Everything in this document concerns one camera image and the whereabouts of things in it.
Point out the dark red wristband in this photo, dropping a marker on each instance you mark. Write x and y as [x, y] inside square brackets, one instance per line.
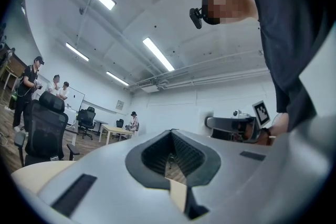
[268, 135]

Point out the light wooden table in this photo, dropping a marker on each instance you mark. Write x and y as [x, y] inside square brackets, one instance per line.
[118, 129]

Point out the large black mesh office chair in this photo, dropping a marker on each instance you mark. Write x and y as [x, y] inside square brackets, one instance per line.
[44, 128]

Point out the white whiteboard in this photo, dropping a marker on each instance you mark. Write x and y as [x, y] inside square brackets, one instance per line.
[76, 99]

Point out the white fisheye camera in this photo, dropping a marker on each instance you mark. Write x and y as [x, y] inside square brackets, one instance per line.
[239, 113]

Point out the white ceiling pipes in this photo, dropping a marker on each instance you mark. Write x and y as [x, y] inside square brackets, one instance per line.
[210, 78]

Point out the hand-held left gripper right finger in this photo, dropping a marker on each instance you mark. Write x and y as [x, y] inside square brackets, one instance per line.
[249, 173]

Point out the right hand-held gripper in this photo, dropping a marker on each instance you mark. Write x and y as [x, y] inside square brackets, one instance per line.
[249, 126]

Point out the white ceiling air conditioner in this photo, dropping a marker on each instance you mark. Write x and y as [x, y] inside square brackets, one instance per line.
[148, 85]

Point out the person's black t-shirt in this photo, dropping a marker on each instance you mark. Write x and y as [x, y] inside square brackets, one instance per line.
[288, 21]

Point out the person's head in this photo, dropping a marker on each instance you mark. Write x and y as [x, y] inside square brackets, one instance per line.
[231, 5]

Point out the grey desk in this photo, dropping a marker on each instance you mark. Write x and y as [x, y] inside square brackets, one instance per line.
[101, 122]

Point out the framed wall poster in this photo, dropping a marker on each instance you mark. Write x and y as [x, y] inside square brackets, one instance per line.
[119, 105]

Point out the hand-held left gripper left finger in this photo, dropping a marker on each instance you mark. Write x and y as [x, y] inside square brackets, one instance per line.
[110, 165]

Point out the black head camera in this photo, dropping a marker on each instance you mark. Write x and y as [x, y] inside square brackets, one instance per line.
[197, 17]

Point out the person's right forearm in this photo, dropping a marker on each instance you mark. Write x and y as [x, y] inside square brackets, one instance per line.
[281, 124]

